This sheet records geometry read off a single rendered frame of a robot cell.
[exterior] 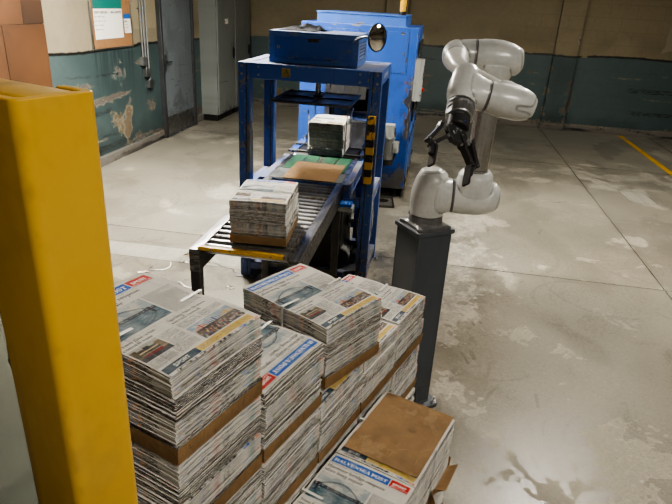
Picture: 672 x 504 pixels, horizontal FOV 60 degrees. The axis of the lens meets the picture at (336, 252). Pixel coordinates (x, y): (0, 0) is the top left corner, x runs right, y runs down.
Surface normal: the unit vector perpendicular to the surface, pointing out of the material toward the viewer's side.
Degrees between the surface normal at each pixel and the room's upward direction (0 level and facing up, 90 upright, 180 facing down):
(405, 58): 90
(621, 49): 90
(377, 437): 0
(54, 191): 90
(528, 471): 0
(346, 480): 1
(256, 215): 90
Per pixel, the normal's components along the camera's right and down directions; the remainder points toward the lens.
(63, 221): 0.87, 0.24
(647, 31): -0.17, 0.38
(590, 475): 0.05, -0.92
